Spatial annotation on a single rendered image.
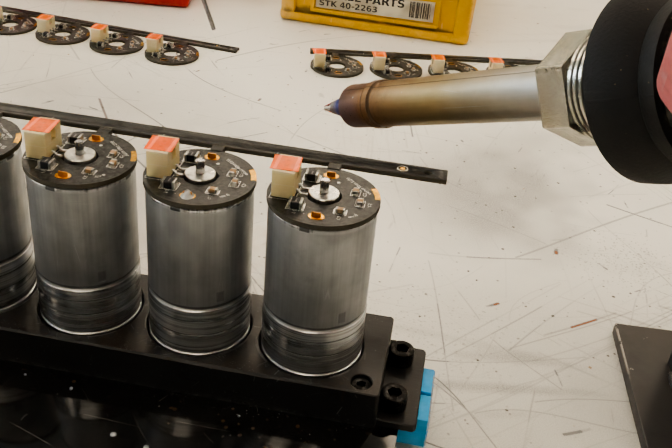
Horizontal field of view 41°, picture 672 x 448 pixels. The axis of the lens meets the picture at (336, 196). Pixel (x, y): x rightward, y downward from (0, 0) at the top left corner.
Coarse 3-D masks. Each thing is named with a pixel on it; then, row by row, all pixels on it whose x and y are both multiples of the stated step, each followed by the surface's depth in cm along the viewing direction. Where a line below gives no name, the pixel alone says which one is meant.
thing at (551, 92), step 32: (576, 32) 12; (544, 64) 12; (576, 64) 11; (352, 96) 16; (384, 96) 15; (416, 96) 14; (448, 96) 14; (480, 96) 13; (512, 96) 12; (544, 96) 12; (576, 96) 11; (544, 128) 12; (576, 128) 11
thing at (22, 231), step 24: (0, 168) 20; (0, 192) 20; (24, 192) 21; (0, 216) 20; (24, 216) 21; (0, 240) 21; (24, 240) 21; (0, 264) 21; (24, 264) 22; (0, 288) 21; (24, 288) 22
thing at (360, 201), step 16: (304, 176) 20; (320, 176) 20; (352, 176) 20; (304, 192) 19; (352, 192) 19; (368, 192) 20; (272, 208) 19; (288, 208) 19; (304, 208) 19; (320, 208) 19; (336, 208) 19; (352, 208) 19; (368, 208) 19; (304, 224) 18; (320, 224) 18; (336, 224) 18; (352, 224) 18
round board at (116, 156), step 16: (64, 144) 20; (96, 144) 21; (112, 144) 21; (128, 144) 21; (32, 160) 20; (48, 160) 19; (96, 160) 20; (112, 160) 20; (128, 160) 20; (32, 176) 19; (48, 176) 19; (80, 176) 19; (96, 176) 19; (112, 176) 19
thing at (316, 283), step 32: (288, 224) 19; (288, 256) 19; (320, 256) 19; (352, 256) 19; (288, 288) 19; (320, 288) 19; (352, 288) 20; (288, 320) 20; (320, 320) 20; (352, 320) 20; (288, 352) 20; (320, 352) 20; (352, 352) 21
